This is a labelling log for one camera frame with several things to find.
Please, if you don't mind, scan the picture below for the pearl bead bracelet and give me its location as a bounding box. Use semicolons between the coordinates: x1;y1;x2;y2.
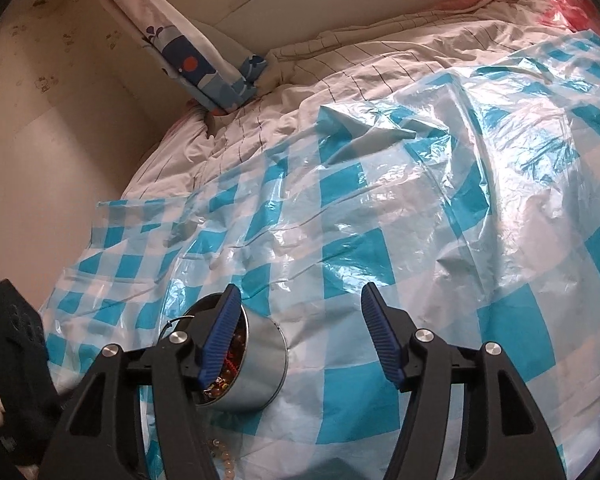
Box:
207;437;239;480

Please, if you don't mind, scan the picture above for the striped white duvet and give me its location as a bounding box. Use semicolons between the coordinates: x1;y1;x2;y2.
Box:
122;0;596;201

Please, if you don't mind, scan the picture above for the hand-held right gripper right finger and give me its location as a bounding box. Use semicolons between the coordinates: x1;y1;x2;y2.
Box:
360;282;567;480

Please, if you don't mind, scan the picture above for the round metal tin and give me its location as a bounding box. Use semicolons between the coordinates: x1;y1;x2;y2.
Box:
159;292;289;416

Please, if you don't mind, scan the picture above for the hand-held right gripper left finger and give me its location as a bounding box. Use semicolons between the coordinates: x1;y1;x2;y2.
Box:
40;282;243;480

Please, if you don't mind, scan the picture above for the whale print curtain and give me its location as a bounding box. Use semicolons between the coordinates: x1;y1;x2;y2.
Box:
65;0;269;117

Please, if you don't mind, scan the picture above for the blue checkered plastic sheet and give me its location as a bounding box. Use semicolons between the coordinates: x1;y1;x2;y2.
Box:
40;30;600;480

